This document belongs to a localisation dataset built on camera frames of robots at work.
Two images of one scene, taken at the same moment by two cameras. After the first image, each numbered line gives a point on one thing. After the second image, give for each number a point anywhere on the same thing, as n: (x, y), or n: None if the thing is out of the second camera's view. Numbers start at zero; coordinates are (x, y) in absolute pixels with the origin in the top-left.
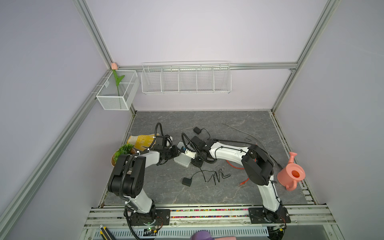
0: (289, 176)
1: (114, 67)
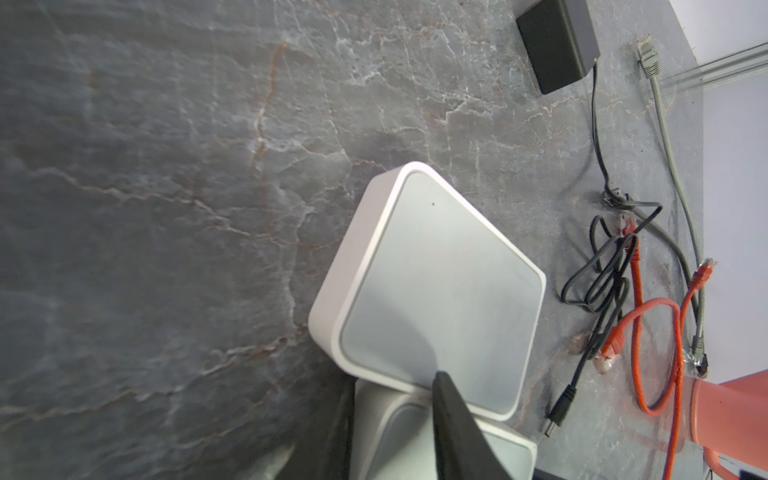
0: (730, 419)
1: None
